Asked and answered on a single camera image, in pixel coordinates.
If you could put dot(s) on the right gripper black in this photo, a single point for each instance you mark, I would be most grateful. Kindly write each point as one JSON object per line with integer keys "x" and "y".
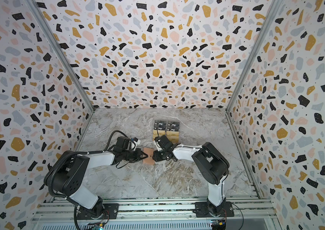
{"x": 157, "y": 158}

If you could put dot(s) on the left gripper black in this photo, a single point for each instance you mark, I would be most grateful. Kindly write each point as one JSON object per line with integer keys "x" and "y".
{"x": 139, "y": 158}

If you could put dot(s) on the pink leather card holder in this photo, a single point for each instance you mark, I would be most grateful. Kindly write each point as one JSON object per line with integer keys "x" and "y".
{"x": 149, "y": 160}

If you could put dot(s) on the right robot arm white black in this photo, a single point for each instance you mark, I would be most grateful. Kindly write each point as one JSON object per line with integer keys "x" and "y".
{"x": 212, "y": 165}

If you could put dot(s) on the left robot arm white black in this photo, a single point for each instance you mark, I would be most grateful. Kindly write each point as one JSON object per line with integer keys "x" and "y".
{"x": 65, "y": 178}

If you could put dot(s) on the black card top left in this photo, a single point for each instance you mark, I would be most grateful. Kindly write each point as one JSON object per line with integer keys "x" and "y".
{"x": 160, "y": 125}

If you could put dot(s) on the black card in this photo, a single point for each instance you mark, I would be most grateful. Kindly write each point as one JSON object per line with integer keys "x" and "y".
{"x": 173, "y": 126}
{"x": 160, "y": 125}

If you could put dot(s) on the clear acrylic card tray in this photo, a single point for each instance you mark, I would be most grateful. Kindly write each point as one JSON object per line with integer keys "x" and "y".
{"x": 166, "y": 129}

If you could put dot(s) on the black card top right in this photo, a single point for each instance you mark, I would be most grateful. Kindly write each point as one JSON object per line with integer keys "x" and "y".
{"x": 173, "y": 126}

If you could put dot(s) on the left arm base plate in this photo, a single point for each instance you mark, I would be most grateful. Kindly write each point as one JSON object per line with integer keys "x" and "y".
{"x": 105, "y": 211}

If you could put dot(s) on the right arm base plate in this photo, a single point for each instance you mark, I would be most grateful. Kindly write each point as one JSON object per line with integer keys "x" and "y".
{"x": 208, "y": 210}

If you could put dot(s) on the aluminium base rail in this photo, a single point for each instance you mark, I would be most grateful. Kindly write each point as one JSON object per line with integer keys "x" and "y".
{"x": 242, "y": 213}

